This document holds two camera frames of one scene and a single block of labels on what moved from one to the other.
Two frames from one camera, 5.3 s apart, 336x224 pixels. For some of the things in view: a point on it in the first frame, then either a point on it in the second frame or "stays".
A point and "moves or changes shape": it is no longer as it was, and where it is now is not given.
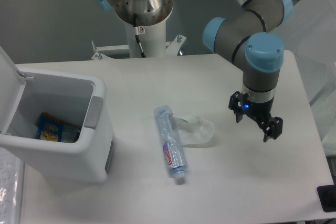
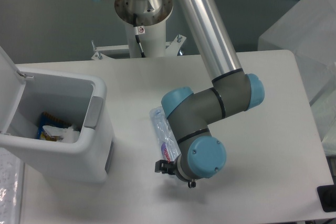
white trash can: (25, 93) stays
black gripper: (260, 112) → (169, 168)
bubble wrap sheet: (12, 168) stays
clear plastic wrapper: (193, 130) moves or changes shape
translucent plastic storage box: (310, 34) stays
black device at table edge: (327, 196) stays
